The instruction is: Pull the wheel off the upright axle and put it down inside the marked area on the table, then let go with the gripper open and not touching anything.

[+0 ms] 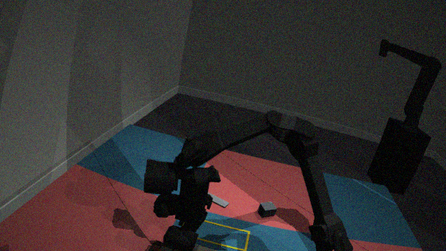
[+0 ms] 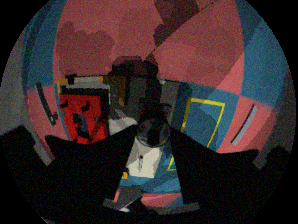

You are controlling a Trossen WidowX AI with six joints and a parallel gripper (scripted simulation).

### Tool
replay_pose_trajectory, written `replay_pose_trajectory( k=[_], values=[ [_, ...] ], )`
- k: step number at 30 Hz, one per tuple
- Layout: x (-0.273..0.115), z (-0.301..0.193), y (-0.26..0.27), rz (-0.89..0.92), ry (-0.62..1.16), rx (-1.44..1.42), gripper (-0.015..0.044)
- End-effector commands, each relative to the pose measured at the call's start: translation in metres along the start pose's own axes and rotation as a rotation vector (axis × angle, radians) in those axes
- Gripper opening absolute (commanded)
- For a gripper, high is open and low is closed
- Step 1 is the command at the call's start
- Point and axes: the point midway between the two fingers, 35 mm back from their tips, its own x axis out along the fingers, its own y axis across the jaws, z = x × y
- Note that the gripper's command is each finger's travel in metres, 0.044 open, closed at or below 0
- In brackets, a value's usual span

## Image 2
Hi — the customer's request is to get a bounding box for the yellow rectangular tape outline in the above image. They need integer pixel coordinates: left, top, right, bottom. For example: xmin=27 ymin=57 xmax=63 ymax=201
xmin=168 ymin=97 xmax=225 ymax=171

